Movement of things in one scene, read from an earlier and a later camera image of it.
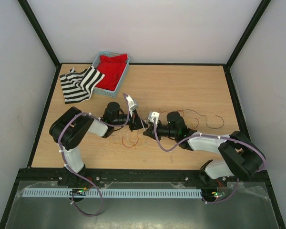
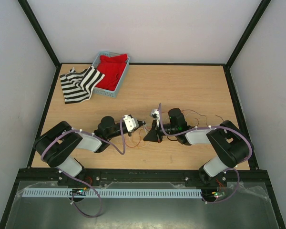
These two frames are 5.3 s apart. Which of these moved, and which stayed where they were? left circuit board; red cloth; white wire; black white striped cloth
Moved: white wire
Stayed: red cloth; black white striped cloth; left circuit board
